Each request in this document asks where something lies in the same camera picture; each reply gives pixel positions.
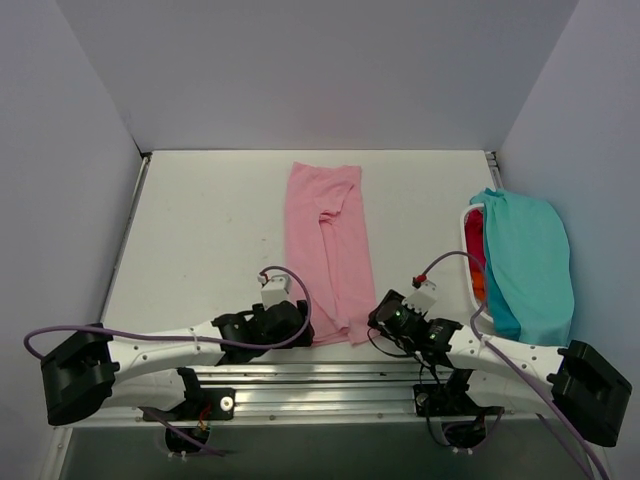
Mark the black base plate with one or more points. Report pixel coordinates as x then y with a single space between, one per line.
209 404
437 401

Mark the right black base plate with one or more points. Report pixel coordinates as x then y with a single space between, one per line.
437 401

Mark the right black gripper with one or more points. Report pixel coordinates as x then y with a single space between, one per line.
377 313

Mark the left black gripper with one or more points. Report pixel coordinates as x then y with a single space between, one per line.
304 325

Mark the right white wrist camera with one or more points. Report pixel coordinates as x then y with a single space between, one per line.
422 292

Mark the teal t shirt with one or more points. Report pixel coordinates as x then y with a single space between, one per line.
527 265

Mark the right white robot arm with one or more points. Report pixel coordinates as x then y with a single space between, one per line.
575 381

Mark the red garment in basket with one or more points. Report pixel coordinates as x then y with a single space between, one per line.
474 235

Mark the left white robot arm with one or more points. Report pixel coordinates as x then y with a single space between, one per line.
99 368

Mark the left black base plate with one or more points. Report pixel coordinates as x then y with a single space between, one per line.
209 404

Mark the white laundry basket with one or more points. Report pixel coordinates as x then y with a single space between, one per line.
470 264

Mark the aluminium mounting rail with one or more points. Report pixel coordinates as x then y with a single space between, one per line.
308 394

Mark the pink t shirt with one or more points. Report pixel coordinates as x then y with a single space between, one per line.
326 245

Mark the orange garment in basket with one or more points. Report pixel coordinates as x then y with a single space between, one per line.
478 286

